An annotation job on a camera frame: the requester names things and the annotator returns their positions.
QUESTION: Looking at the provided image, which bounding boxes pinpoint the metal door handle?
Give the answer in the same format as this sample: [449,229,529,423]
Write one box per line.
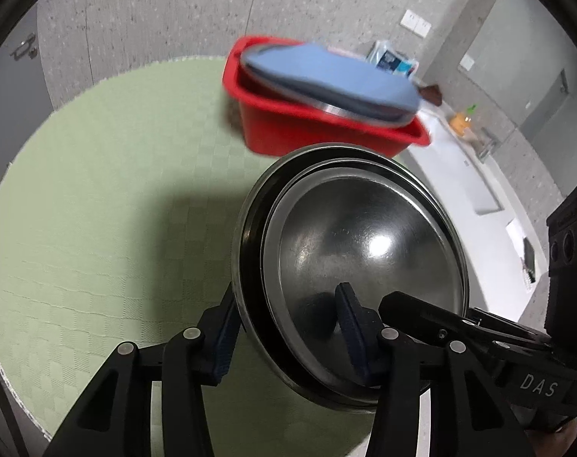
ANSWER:
[10,33,38,61]

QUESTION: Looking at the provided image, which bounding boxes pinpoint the red plastic basin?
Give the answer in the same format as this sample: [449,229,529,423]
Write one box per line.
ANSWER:
[222,35,432,158]

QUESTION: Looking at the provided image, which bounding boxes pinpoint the large steel bowl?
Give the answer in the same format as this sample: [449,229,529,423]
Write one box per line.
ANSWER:
[232,144,471,411]

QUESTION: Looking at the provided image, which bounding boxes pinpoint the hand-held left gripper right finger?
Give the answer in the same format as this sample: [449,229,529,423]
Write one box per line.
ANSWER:
[335,283,527,457]

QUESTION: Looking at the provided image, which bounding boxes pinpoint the blue plate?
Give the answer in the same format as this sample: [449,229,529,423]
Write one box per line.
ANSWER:
[241,40,421,128]

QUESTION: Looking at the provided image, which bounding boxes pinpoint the white sink counter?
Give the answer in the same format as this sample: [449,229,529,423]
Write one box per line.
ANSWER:
[403,105,551,324]

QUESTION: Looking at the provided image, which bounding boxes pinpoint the grey door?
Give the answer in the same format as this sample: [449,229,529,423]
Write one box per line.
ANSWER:
[0,7,56,122]

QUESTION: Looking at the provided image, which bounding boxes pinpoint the blue tissue packet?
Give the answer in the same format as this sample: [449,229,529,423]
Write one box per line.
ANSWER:
[367,40,420,77]

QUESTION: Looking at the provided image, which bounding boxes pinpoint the white sink basin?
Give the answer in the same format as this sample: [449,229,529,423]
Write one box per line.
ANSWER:
[460,152,503,216]

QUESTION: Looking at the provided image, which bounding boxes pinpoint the green checked table mat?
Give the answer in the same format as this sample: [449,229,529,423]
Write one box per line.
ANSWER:
[0,56,379,457]

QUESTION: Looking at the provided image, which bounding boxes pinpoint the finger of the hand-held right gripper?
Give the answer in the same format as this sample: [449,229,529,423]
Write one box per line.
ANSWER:
[467,308,553,346]
[378,291,508,346]

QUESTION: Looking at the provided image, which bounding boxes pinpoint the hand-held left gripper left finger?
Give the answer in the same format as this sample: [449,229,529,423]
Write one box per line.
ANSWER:
[43,283,244,457]

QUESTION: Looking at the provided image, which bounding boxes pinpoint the metal faucet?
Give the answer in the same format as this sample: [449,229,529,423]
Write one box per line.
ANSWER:
[476,128,501,160]

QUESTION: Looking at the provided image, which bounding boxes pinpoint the white paper sheet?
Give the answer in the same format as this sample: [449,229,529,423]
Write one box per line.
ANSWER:
[506,219,532,258]

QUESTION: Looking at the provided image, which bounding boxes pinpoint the black flat device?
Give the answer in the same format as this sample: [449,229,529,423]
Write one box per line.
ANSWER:
[521,238,537,283]

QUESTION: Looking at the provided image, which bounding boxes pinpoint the wall mirror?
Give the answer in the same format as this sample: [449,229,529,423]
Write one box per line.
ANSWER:
[459,0,577,201]

